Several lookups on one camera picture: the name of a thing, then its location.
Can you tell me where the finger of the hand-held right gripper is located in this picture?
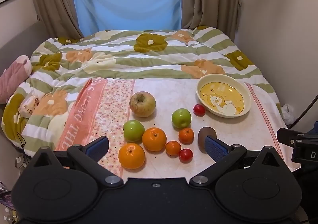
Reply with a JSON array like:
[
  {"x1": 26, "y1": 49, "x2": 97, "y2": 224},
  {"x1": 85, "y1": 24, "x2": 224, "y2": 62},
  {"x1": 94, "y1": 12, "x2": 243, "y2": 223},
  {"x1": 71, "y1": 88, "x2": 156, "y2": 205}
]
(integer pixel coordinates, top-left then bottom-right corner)
[{"x1": 276, "y1": 128, "x2": 314, "y2": 146}]

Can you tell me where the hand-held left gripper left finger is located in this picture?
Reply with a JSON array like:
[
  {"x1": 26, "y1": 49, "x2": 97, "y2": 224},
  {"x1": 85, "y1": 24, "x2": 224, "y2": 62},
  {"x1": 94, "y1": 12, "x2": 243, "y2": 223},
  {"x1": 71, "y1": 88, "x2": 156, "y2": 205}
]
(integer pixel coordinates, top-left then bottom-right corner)
[{"x1": 31, "y1": 136, "x2": 124, "y2": 188}]

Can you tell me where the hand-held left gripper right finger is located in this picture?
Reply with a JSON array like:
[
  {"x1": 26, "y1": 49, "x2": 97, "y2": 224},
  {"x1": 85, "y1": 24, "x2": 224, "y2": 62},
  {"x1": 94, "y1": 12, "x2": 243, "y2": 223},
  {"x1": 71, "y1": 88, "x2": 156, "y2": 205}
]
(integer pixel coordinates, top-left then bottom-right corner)
[{"x1": 190, "y1": 135, "x2": 291, "y2": 187}]

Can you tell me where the brown kiwi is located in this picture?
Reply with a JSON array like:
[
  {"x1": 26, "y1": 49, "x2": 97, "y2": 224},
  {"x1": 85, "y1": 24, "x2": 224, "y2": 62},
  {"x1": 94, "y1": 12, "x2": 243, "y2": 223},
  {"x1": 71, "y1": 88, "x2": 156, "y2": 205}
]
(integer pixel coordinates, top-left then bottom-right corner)
[{"x1": 198, "y1": 127, "x2": 216, "y2": 153}]

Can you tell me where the small mandarin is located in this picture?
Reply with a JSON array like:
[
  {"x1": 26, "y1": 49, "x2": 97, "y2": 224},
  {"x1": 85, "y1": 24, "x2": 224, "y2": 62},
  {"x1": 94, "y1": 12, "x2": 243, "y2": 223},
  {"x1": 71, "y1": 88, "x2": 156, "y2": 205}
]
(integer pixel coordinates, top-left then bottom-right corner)
[
  {"x1": 178, "y1": 128, "x2": 195, "y2": 144},
  {"x1": 165, "y1": 141, "x2": 182, "y2": 156}
]

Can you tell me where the green apple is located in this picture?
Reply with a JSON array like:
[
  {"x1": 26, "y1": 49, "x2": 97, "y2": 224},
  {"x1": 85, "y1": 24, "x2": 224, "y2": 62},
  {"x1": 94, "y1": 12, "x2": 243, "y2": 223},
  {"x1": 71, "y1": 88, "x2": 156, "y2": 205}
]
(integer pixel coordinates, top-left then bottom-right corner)
[
  {"x1": 123, "y1": 120, "x2": 145, "y2": 142},
  {"x1": 171, "y1": 108, "x2": 192, "y2": 129}
]

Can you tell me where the cream cartoon-print bowl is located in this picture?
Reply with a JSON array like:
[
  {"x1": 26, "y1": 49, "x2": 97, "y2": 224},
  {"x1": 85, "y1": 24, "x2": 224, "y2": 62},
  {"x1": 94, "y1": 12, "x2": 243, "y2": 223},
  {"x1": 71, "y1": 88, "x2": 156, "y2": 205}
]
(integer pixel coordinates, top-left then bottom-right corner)
[{"x1": 195, "y1": 74, "x2": 252, "y2": 118}]

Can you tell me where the large orange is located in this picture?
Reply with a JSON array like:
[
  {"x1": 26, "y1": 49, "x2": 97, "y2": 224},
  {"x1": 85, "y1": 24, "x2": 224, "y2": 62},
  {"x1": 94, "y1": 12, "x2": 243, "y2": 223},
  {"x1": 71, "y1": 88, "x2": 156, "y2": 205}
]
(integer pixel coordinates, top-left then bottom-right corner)
[
  {"x1": 142, "y1": 127, "x2": 167, "y2": 152},
  {"x1": 118, "y1": 143, "x2": 146, "y2": 170}
]

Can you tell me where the large yellowish apple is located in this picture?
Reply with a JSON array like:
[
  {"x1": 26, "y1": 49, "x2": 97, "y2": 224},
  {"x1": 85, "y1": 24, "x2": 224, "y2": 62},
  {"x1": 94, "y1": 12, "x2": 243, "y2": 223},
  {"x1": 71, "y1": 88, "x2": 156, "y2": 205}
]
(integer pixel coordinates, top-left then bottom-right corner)
[{"x1": 129, "y1": 91, "x2": 156, "y2": 118}]

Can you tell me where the white plastic bag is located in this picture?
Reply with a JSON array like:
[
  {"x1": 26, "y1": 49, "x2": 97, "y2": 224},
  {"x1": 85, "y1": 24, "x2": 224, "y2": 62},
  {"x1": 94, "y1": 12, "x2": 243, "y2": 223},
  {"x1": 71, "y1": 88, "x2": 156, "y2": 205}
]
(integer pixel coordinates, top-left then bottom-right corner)
[{"x1": 282, "y1": 103, "x2": 296, "y2": 125}]

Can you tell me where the red tomato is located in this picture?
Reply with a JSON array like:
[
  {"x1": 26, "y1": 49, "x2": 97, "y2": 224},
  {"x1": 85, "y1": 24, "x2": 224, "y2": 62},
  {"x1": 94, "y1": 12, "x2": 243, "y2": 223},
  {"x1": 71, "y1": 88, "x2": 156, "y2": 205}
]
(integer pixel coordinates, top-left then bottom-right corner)
[
  {"x1": 179, "y1": 148, "x2": 194, "y2": 162},
  {"x1": 193, "y1": 104, "x2": 206, "y2": 116}
]

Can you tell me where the pink floral towel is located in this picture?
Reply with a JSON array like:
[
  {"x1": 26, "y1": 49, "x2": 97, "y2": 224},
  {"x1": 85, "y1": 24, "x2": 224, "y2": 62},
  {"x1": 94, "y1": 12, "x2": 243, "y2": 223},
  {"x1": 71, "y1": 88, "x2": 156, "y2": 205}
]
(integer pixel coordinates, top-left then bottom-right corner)
[{"x1": 55, "y1": 78, "x2": 301, "y2": 180}]

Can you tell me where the tissue packet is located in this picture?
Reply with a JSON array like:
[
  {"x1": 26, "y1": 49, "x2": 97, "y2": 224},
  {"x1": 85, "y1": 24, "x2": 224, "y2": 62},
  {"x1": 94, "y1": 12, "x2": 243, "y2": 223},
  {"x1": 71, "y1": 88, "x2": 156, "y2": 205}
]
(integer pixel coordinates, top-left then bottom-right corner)
[{"x1": 18, "y1": 91, "x2": 41, "y2": 117}]

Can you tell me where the green striped floral quilt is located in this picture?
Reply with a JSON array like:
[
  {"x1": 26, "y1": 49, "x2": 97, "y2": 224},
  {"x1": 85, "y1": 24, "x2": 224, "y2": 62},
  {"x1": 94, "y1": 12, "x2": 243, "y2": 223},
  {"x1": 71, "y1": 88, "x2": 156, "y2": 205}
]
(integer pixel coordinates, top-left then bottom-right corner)
[{"x1": 1, "y1": 26, "x2": 282, "y2": 157}]

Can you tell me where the pink pillow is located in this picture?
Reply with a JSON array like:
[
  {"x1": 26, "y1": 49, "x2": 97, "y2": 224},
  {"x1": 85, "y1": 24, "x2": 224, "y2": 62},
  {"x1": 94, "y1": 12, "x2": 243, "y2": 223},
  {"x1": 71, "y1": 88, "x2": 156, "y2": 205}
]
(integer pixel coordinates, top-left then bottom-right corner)
[{"x1": 0, "y1": 55, "x2": 33, "y2": 104}]

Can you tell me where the beige bed headboard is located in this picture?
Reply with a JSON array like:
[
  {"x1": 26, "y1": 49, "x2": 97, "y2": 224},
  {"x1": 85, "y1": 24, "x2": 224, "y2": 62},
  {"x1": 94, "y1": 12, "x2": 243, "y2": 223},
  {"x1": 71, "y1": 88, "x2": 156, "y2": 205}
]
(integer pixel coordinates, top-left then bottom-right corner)
[{"x1": 0, "y1": 20, "x2": 50, "y2": 73}]

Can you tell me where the blue sheer curtain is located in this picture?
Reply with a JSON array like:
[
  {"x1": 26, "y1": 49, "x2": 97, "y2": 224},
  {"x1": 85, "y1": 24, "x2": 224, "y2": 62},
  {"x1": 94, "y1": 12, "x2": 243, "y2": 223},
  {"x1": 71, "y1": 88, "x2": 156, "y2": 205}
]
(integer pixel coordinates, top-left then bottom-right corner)
[{"x1": 71, "y1": 0, "x2": 183, "y2": 37}]

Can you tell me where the black cable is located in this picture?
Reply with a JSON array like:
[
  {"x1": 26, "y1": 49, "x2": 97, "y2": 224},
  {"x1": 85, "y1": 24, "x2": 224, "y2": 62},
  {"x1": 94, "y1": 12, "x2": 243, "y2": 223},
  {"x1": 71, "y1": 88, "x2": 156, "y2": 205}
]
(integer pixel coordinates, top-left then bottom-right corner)
[{"x1": 289, "y1": 95, "x2": 318, "y2": 129}]

